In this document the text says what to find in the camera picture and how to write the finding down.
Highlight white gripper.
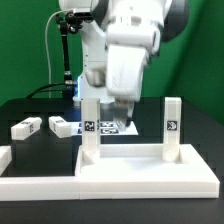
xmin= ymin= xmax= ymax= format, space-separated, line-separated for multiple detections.
xmin=106 ymin=44 xmax=148 ymax=131

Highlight white desk tabletop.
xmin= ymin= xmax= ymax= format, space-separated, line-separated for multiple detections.
xmin=75 ymin=144 xmax=220 ymax=199

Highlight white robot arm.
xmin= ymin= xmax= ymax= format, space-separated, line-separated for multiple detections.
xmin=59 ymin=0 xmax=190 ymax=130

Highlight sheet of fiducial markers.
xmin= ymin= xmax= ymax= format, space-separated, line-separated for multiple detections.
xmin=71 ymin=121 xmax=138 ymax=136

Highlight black cables on table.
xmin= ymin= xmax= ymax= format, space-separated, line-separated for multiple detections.
xmin=26 ymin=81 xmax=75 ymax=100

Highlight white cable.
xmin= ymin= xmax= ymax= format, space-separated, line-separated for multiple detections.
xmin=44 ymin=9 xmax=73 ymax=98

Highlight white U-shaped fixture frame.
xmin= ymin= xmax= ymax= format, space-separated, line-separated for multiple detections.
xmin=0 ymin=143 xmax=221 ymax=202

